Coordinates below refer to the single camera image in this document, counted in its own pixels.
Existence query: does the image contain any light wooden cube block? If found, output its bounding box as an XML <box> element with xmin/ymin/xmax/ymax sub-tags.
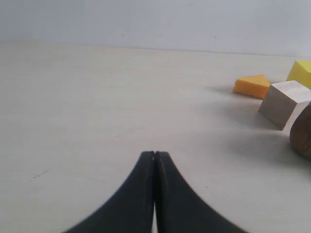
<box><xmin>259</xmin><ymin>81</ymin><xmax>311</xmax><ymax>131</ymax></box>

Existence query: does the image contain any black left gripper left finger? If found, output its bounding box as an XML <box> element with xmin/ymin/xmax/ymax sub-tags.
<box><xmin>66</xmin><ymin>151</ymin><xmax>155</xmax><ymax>233</ymax></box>

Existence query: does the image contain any orange cheese wedge toy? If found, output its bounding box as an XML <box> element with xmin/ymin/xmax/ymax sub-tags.
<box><xmin>233</xmin><ymin>75</ymin><xmax>271</xmax><ymax>100</ymax></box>

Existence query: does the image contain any yellow cube block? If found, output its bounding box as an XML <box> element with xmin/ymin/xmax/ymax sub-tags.
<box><xmin>286</xmin><ymin>60</ymin><xmax>311</xmax><ymax>89</ymax></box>

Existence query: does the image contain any brown wooden cup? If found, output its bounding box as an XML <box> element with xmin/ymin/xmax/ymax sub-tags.
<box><xmin>290</xmin><ymin>103</ymin><xmax>311</xmax><ymax>159</ymax></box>

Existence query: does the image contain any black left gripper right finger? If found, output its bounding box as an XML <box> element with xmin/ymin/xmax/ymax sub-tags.
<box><xmin>154</xmin><ymin>151</ymin><xmax>245</xmax><ymax>233</ymax></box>

